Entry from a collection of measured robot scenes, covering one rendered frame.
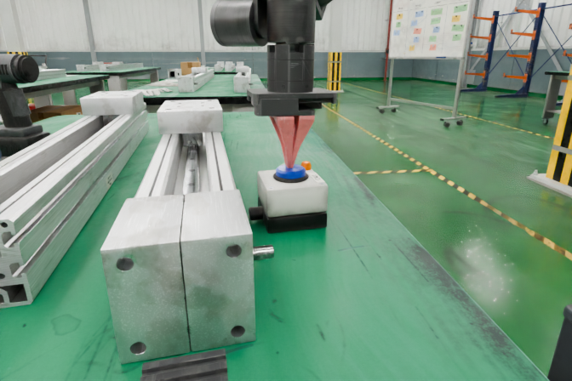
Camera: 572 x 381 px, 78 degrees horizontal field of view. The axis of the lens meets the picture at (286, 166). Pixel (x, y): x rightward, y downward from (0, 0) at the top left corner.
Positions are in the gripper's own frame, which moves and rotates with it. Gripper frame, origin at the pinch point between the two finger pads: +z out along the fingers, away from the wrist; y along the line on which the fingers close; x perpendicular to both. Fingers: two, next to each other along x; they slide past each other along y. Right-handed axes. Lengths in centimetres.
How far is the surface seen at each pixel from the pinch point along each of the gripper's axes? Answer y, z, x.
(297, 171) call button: -0.7, 0.9, 1.7
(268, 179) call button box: 2.8, 2.3, 0.2
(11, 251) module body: 27.4, 3.0, 12.1
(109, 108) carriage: 32, -1, -45
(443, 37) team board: -338, -40, -439
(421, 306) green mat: -7.3, 8.1, 20.5
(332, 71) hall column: -355, 27, -939
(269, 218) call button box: 3.4, 6.2, 3.8
